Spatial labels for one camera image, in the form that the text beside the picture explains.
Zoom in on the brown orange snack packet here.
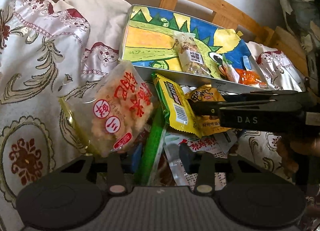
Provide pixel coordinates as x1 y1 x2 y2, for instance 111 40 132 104
185 84 230 136

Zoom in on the yellow snack bar packet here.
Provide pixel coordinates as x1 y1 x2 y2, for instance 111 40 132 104
151 72 202 138

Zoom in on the orange spicy tofu packet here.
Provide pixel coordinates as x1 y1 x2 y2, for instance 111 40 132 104
221 54 267 88

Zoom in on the white kelp snack pouch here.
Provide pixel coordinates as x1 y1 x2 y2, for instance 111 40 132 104
163 130 238 192

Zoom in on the mixed nuts clear bag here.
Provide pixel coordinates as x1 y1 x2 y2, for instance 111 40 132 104
174 32 210 76

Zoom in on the green sausage stick packet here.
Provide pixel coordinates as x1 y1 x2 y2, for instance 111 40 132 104
135 107 167 186

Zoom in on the clear rice cracker bag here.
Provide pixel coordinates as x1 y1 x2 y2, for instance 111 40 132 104
59 61 154 158

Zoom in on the grey metal tray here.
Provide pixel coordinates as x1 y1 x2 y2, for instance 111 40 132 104
119 4 273 94

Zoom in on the floral curtain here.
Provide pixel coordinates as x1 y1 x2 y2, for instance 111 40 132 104
280 0 319 53

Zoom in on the white pillow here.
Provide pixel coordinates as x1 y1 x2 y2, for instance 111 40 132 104
64 0 132 72

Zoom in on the floral satin bed cover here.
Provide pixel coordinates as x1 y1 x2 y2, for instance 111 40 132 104
0 0 320 231

